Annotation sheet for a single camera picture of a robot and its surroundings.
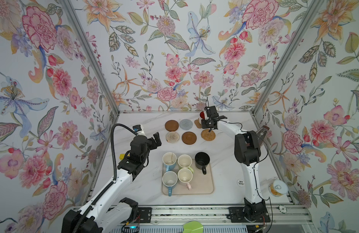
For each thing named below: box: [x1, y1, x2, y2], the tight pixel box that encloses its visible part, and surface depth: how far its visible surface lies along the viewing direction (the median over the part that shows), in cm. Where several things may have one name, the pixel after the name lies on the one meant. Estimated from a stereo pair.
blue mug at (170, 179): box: [162, 170, 179, 197], surface depth 80 cm
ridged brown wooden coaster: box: [181, 131, 197, 146], surface depth 107 cm
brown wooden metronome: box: [256, 125, 270, 148], surface depth 90 cm
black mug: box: [195, 151, 211, 175], surface depth 86 cm
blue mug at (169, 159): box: [162, 151, 178, 172], surface depth 87 cm
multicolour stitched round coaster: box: [165, 131, 180, 144], surface depth 107 cm
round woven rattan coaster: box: [200, 129, 216, 142], surface depth 109 cm
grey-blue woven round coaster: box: [179, 118, 194, 131], surface depth 116 cm
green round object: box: [182, 220, 204, 233], surface depth 72 cm
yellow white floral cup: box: [267, 179, 289, 198], surface depth 80 cm
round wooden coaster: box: [164, 119, 180, 132], surface depth 116 cm
